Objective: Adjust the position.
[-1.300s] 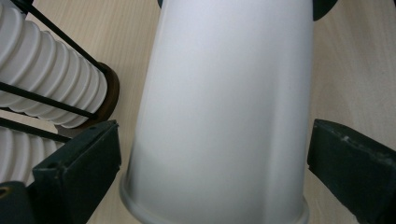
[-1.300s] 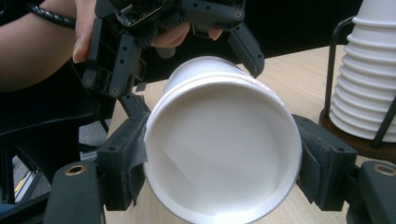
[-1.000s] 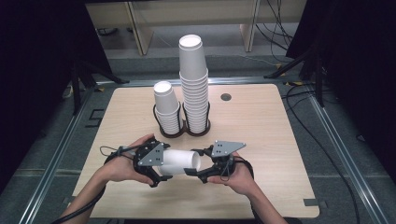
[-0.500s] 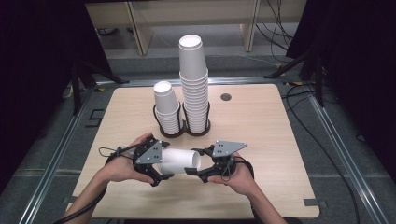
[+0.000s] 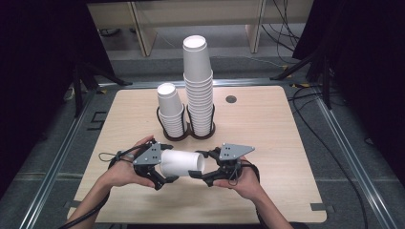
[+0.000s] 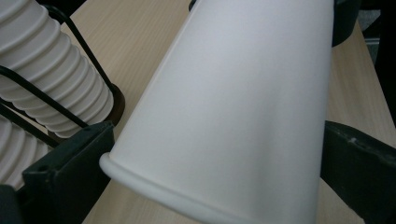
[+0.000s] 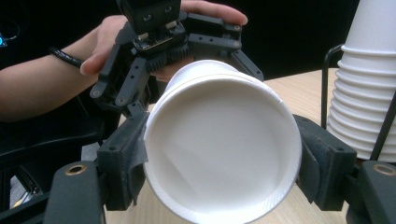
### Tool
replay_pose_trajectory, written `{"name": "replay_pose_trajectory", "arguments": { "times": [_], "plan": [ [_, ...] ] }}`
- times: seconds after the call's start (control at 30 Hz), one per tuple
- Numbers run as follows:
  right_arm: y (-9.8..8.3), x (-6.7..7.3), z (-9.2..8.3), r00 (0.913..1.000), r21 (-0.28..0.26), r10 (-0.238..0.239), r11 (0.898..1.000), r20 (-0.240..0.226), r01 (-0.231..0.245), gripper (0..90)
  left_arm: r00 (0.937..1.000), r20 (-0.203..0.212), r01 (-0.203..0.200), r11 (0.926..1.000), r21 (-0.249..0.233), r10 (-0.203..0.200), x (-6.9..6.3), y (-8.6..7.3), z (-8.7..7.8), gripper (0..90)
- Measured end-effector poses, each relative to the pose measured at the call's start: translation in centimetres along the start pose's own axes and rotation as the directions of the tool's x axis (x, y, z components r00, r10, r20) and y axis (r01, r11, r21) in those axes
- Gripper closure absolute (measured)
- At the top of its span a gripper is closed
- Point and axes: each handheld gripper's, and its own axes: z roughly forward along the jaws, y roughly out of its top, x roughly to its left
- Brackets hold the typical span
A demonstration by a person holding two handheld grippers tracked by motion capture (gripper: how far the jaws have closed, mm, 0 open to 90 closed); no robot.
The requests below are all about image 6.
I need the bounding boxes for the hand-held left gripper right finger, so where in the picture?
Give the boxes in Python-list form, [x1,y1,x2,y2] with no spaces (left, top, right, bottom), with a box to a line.
[319,119,396,224]

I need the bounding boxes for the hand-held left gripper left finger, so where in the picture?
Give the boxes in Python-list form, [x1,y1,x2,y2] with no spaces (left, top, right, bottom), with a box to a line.
[21,120,117,224]

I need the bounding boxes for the short stack of white cups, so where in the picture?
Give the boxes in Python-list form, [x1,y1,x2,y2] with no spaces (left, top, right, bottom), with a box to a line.
[0,116,51,191]

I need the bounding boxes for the black wire cup holder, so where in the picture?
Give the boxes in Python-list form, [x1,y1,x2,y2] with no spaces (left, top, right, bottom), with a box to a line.
[0,4,127,149]

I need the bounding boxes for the white paper cup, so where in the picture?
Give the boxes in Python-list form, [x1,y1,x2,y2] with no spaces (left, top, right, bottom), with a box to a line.
[99,0,335,224]

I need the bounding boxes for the tall stack of white cups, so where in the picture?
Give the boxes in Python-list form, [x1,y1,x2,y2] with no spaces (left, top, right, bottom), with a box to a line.
[0,0,115,140]

